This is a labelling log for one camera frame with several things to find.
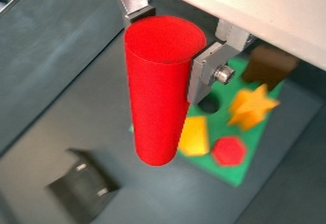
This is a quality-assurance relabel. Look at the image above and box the yellow pentagon block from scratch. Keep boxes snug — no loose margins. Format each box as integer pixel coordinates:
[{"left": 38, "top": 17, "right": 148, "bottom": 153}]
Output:
[{"left": 177, "top": 116, "right": 209, "bottom": 156}]

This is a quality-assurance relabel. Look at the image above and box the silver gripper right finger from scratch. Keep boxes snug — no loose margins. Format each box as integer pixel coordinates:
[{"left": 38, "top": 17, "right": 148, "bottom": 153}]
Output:
[{"left": 186, "top": 19, "right": 255, "bottom": 104}]

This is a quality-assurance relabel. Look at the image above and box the yellow star block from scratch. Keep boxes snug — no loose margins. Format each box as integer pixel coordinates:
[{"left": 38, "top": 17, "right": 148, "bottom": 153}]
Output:
[{"left": 228, "top": 84, "right": 280, "bottom": 132}]

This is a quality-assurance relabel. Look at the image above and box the black curved stand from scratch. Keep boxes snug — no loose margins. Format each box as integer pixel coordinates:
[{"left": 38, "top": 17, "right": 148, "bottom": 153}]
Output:
[{"left": 46, "top": 148, "right": 120, "bottom": 224}]

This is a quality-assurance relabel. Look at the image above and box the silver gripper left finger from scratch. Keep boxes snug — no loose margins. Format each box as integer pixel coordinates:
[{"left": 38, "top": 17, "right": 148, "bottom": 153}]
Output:
[{"left": 117, "top": 0, "right": 154, "bottom": 27}]

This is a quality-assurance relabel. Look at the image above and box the green shape sorter base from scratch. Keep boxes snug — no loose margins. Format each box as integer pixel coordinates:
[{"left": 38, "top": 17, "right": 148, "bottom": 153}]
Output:
[{"left": 125, "top": 58, "right": 280, "bottom": 187}]

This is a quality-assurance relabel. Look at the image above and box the brown arch block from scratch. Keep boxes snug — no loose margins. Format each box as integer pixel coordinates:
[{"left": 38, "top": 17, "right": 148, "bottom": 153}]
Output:
[{"left": 241, "top": 44, "right": 299, "bottom": 91}]

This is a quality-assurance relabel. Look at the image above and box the red cylinder block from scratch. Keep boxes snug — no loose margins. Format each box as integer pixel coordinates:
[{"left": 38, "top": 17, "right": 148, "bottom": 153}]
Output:
[{"left": 124, "top": 15, "right": 205, "bottom": 166}]

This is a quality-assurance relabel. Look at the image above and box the red hexagon block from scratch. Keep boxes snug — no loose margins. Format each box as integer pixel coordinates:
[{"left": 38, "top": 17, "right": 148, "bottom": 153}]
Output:
[{"left": 210, "top": 136, "right": 247, "bottom": 167}]

